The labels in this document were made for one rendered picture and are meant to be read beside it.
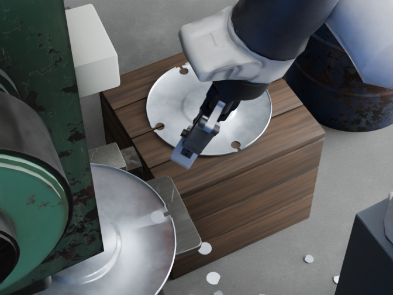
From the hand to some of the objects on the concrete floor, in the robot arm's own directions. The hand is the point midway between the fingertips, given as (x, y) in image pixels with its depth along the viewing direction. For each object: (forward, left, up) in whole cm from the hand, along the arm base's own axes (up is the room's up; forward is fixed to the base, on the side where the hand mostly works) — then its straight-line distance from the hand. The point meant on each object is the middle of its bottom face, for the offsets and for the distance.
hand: (189, 147), depth 111 cm
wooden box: (-33, -51, -97) cm, 114 cm away
